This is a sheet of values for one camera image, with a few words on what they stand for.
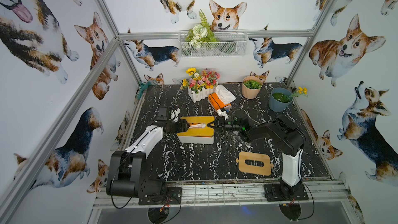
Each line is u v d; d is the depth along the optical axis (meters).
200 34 0.79
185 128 0.81
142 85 1.21
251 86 1.03
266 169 0.82
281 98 1.03
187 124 0.87
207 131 0.85
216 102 1.03
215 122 0.85
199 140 0.89
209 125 0.86
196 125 0.91
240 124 0.77
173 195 0.73
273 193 0.73
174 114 0.78
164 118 0.70
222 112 0.88
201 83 1.01
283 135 0.53
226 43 0.92
